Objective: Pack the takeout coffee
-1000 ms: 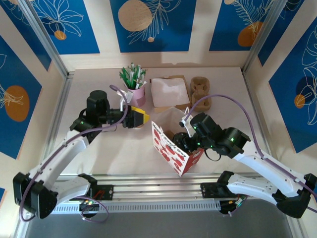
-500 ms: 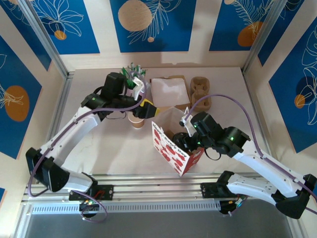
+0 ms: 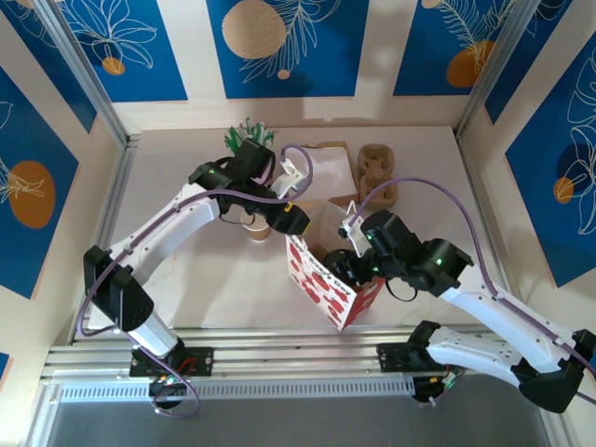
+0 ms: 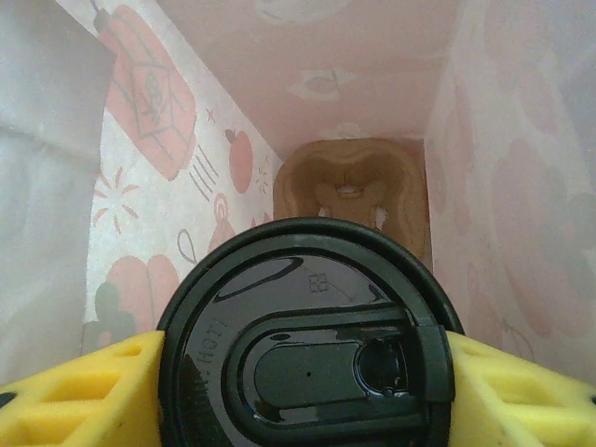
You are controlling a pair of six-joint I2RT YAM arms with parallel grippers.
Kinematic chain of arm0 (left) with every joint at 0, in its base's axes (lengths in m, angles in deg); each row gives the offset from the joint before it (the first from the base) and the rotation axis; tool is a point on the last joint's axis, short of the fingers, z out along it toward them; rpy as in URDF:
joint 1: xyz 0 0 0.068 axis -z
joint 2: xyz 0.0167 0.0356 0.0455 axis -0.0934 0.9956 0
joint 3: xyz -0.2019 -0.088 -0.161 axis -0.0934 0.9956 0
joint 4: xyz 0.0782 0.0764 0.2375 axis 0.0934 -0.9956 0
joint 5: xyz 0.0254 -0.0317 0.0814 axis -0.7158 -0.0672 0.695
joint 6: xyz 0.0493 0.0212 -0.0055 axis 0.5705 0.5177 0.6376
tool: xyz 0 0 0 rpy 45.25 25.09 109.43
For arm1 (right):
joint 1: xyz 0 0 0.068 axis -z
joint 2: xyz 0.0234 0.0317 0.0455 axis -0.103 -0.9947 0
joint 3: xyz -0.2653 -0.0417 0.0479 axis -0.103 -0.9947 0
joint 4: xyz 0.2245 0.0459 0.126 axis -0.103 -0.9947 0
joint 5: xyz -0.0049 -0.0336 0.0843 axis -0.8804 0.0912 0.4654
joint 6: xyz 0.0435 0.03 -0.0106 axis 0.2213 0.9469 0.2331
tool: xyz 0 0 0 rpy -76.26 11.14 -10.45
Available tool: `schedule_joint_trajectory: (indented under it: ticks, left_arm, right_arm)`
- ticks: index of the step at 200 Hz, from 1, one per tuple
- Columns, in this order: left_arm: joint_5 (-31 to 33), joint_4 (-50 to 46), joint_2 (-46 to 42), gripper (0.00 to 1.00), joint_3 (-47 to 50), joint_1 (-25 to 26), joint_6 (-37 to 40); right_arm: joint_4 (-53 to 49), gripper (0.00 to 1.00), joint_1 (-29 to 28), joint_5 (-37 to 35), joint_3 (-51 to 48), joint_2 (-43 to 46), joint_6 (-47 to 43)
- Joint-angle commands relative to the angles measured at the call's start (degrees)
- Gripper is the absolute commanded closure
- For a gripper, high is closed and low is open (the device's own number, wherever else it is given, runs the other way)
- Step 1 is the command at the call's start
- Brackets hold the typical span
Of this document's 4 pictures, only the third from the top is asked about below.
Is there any red and white paper bag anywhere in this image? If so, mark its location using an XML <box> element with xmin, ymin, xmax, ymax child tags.
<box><xmin>284</xmin><ymin>198</ymin><xmax>388</xmax><ymax>333</ymax></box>

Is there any brown paper coffee cup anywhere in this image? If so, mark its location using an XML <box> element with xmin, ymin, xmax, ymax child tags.
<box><xmin>242</xmin><ymin>211</ymin><xmax>272</xmax><ymax>243</ymax></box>

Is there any brown cardboard napkin box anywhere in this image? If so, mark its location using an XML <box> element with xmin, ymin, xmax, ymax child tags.
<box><xmin>297</xmin><ymin>141</ymin><xmax>360</xmax><ymax>206</ymax></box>

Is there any aluminium corner post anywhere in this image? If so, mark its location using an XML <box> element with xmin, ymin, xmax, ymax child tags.
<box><xmin>455</xmin><ymin>0</ymin><xmax>536</xmax><ymax>139</ymax></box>
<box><xmin>34</xmin><ymin>0</ymin><xmax>129</xmax><ymax>145</ymax></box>

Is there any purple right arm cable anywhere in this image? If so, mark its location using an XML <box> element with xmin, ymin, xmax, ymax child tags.
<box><xmin>351</xmin><ymin>177</ymin><xmax>596</xmax><ymax>407</ymax></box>

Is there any small circuit board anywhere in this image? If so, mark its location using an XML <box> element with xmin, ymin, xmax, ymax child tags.
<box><xmin>413</xmin><ymin>372</ymin><xmax>462</xmax><ymax>405</ymax></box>
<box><xmin>148</xmin><ymin>372</ymin><xmax>188</xmax><ymax>390</ymax></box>

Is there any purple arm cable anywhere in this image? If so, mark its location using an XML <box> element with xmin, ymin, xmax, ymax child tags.
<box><xmin>351</xmin><ymin>177</ymin><xmax>596</xmax><ymax>407</ymax></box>
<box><xmin>76</xmin><ymin>143</ymin><xmax>314</xmax><ymax>418</ymax></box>

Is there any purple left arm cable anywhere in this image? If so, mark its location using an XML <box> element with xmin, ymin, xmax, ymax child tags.
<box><xmin>76</xmin><ymin>143</ymin><xmax>314</xmax><ymax>418</ymax></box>

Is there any aluminium side rail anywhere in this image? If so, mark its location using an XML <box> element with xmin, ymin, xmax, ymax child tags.
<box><xmin>69</xmin><ymin>134</ymin><xmax>139</xmax><ymax>345</ymax></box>
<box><xmin>458</xmin><ymin>129</ymin><xmax>525</xmax><ymax>334</ymax></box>

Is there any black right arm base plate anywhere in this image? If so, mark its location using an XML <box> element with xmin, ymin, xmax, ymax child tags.
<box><xmin>376</xmin><ymin>342</ymin><xmax>462</xmax><ymax>373</ymax></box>

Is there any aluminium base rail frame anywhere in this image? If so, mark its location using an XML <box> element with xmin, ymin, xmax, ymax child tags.
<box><xmin>40</xmin><ymin>325</ymin><xmax>553</xmax><ymax>387</ymax></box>

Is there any slotted grey cable duct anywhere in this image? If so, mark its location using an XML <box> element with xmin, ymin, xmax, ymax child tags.
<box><xmin>54</xmin><ymin>377</ymin><xmax>416</xmax><ymax>404</ymax></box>

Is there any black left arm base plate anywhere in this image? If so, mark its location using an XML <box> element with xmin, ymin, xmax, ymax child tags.
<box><xmin>129</xmin><ymin>346</ymin><xmax>214</xmax><ymax>378</ymax></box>

